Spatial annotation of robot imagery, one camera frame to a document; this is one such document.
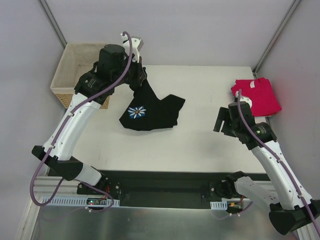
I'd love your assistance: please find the right aluminium frame post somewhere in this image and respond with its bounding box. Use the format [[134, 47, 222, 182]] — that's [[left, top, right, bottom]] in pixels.
[[251, 0, 303, 78]]

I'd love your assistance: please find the purple cable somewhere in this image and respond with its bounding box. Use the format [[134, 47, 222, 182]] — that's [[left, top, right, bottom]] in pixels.
[[29, 31, 132, 207], [236, 89, 320, 236]]

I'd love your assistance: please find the wicker basket with liner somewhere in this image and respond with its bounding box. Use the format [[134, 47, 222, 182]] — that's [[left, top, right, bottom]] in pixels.
[[50, 42, 106, 109]]

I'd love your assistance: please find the left aluminium frame post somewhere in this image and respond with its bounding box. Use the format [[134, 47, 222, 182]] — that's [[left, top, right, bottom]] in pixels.
[[37, 0, 68, 49]]

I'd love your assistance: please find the slotted cable duct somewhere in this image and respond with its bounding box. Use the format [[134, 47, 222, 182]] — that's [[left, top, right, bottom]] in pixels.
[[210, 200, 228, 211], [47, 196, 120, 208]]

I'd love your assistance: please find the black t shirt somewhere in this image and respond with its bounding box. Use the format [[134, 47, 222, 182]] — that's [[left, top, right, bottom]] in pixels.
[[119, 80, 186, 131]]

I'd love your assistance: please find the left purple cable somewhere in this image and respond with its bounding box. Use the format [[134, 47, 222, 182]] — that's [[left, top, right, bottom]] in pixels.
[[29, 31, 132, 207]]

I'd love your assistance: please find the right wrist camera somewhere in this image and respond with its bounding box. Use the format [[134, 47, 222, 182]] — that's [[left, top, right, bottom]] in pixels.
[[234, 95, 253, 108]]

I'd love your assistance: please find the front aluminium rail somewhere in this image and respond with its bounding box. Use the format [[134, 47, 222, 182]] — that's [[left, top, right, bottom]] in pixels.
[[33, 176, 79, 196]]

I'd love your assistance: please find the left slotted cable duct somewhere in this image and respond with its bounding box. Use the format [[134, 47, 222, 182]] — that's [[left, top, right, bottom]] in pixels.
[[47, 196, 120, 208]]

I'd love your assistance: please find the right slotted cable duct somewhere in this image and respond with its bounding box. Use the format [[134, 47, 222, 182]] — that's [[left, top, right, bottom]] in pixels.
[[210, 200, 228, 211]]

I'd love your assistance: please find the folded red t shirt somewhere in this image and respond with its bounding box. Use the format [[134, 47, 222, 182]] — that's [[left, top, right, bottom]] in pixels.
[[231, 77, 282, 117]]

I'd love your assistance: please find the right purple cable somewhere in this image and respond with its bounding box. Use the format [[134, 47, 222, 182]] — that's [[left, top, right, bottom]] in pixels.
[[236, 89, 320, 236]]

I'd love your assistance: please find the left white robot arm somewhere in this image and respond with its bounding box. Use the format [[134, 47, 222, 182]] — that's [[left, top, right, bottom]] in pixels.
[[31, 38, 147, 195]]

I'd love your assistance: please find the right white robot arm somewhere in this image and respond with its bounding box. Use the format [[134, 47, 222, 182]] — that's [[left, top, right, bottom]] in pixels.
[[213, 101, 320, 235]]

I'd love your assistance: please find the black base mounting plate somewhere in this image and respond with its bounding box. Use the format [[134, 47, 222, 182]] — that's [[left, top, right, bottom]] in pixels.
[[76, 171, 263, 208]]

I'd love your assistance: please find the aluminium frame post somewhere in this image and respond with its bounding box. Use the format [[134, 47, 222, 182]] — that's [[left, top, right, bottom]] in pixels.
[[251, 0, 303, 78], [37, 0, 68, 49]]

